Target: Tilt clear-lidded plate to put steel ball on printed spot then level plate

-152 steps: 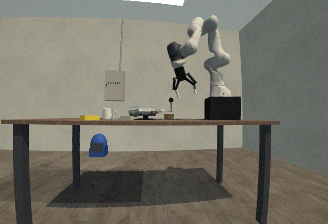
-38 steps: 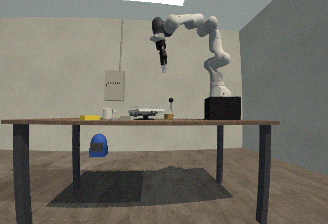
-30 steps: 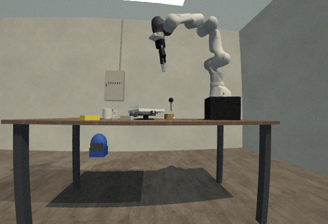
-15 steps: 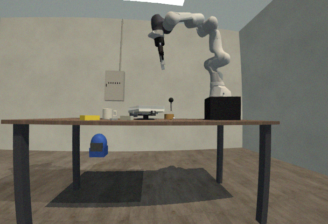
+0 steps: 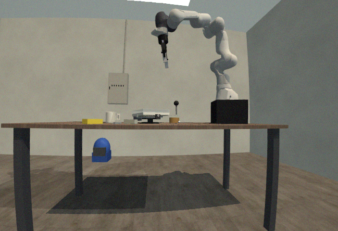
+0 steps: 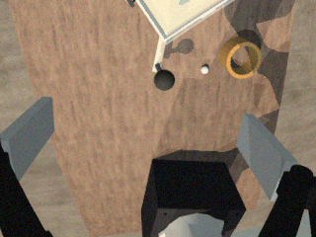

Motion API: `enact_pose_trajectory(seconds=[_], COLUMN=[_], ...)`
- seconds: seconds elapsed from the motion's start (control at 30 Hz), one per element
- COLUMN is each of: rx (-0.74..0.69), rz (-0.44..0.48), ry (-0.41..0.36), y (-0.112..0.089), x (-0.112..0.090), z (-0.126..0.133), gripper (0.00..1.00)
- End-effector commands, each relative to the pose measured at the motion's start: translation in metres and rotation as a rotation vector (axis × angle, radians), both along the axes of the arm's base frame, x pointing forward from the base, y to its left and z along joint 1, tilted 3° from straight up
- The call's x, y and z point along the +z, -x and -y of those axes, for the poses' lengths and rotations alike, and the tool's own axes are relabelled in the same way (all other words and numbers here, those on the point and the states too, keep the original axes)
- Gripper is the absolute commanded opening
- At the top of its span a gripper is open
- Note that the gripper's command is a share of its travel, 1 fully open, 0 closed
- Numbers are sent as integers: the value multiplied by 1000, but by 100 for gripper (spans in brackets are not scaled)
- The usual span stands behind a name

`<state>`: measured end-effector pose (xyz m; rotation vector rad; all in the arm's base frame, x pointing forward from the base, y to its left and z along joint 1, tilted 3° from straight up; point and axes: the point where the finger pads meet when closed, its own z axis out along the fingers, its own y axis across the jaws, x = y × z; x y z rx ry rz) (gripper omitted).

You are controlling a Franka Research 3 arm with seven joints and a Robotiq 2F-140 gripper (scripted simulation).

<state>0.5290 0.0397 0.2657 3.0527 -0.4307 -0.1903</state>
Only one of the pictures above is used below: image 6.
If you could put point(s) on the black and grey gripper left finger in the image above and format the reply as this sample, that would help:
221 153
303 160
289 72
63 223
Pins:
22 141

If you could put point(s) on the tan hollow ring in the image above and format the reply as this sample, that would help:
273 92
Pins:
251 65

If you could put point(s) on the small white ball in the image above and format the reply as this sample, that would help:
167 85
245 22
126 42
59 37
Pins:
204 69

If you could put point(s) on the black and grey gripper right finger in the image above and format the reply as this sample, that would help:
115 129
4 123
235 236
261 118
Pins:
283 181

